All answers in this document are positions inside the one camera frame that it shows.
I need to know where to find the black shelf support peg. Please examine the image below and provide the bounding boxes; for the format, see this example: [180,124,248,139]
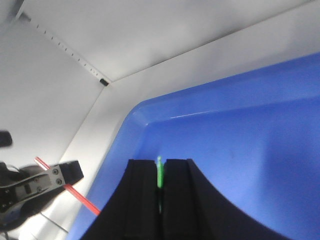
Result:
[99,78,109,87]

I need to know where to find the red plastic spoon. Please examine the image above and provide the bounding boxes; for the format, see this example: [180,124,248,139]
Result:
[34,156,101,216]

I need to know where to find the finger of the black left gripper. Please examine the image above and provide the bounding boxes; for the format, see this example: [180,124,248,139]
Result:
[59,160,84,185]

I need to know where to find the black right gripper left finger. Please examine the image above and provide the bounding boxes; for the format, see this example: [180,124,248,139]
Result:
[81,159,160,240]

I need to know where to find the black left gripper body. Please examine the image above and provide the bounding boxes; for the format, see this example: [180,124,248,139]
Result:
[0,162,65,230]

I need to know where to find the green plastic spoon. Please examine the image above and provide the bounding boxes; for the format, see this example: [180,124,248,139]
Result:
[156,155,165,213]

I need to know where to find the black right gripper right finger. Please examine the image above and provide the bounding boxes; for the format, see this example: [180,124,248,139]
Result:
[162,159,286,240]

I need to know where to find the blue plastic tray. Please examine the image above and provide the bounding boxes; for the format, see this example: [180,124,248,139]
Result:
[65,51,320,240]

